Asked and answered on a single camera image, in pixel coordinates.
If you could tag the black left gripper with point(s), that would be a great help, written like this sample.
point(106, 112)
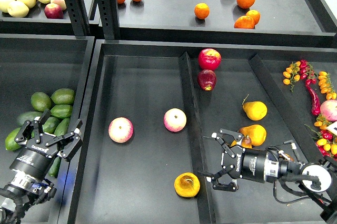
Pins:
point(33, 162)

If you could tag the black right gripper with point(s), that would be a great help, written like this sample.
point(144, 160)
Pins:
point(238, 162)

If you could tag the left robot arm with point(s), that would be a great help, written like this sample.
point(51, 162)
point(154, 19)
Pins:
point(24, 191)

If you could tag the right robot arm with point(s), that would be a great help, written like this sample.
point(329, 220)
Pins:
point(304, 181)

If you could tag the green avocado by tray edge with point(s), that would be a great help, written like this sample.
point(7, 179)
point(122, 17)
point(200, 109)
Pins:
point(62, 127)

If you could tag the yellow pear under gripper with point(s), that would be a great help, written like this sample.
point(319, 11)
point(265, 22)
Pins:
point(245, 142)

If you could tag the dark green avocado left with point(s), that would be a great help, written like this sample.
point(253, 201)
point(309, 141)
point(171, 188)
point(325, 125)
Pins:
point(29, 115)

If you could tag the yellow pear with stem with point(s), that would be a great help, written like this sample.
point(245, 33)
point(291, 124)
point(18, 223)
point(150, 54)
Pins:
point(255, 110)

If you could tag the yellow pear lying brown tip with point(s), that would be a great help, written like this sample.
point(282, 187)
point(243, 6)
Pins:
point(284, 156)

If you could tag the pink apple left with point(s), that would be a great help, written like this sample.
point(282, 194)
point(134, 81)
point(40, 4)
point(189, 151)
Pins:
point(120, 130)

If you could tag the pink apple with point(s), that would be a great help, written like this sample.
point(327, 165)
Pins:
point(120, 130)
point(174, 120)

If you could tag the black right tray divider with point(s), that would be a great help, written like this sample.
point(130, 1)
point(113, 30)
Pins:
point(294, 108)

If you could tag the pink apple centre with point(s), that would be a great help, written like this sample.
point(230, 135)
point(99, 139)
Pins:
point(174, 120)

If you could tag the dark red apple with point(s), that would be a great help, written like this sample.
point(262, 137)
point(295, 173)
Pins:
point(206, 79)

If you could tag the mixed cherry tomato bunch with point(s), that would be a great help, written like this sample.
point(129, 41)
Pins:
point(323, 138)

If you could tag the red chili pepper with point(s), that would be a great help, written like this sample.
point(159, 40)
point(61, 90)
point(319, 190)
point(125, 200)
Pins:
point(315, 102)

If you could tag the black middle tray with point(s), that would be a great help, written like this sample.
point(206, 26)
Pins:
point(133, 182)

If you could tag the white label card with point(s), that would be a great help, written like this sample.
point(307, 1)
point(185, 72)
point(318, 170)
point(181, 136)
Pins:
point(332, 127)

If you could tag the orange cherry tomato vine left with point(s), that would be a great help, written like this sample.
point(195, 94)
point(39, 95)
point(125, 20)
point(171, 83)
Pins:
point(292, 75)

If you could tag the orange cherry tomato vine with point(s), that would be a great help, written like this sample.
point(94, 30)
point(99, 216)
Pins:
point(292, 75)
point(326, 86)

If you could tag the bright red apple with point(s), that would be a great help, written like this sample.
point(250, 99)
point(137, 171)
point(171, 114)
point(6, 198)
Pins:
point(209, 59)

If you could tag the pink apple right edge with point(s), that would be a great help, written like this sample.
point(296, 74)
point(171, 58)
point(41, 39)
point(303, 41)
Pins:
point(328, 110)

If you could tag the black upper left tray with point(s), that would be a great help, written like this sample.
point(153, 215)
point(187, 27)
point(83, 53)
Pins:
point(37, 23)

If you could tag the red cherry tomato vine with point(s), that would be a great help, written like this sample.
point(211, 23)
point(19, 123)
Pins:
point(307, 72)

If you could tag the orange cherry tomato vine right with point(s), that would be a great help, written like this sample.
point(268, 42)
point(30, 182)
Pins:
point(326, 86)

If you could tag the red apple on shelf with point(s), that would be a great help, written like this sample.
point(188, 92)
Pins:
point(53, 11)

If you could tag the pale yellow apple front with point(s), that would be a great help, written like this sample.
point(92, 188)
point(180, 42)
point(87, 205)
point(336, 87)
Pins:
point(17, 9)

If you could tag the orange front right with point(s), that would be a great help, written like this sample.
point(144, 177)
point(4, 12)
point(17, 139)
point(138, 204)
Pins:
point(245, 22)

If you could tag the pale yellow apple left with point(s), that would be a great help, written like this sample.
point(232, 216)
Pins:
point(4, 5)

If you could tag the orange right small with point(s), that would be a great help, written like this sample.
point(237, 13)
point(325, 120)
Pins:
point(255, 15)

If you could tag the black perforated post left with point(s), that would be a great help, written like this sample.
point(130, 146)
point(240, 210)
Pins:
point(78, 16)

